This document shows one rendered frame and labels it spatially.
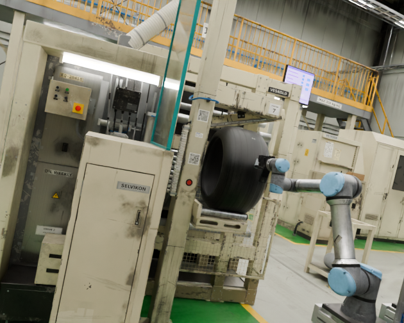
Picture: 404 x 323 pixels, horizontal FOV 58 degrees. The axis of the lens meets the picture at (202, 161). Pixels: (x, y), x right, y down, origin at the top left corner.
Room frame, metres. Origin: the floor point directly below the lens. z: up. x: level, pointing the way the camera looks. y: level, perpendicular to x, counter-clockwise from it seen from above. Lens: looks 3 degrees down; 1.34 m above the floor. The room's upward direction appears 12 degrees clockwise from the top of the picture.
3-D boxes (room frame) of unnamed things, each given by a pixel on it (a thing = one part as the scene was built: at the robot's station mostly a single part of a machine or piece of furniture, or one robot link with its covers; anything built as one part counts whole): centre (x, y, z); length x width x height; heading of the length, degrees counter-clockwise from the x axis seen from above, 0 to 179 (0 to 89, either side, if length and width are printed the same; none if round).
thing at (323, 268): (4.43, -1.84, 0.40); 0.60 x 0.35 x 0.80; 26
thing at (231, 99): (2.90, -0.20, 1.71); 0.61 x 0.25 x 0.15; 107
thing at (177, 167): (2.44, 0.15, 1.19); 0.05 x 0.04 x 0.48; 17
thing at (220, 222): (2.45, -0.21, 0.84); 0.36 x 0.09 x 0.06; 107
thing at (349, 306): (1.65, -0.84, 0.77); 0.15 x 0.15 x 0.10
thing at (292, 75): (6.28, -1.31, 2.60); 0.60 x 0.05 x 0.55; 116
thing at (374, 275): (1.64, -0.83, 0.88); 0.13 x 0.12 x 0.14; 123
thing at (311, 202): (6.83, -2.53, 0.62); 0.91 x 0.58 x 1.25; 116
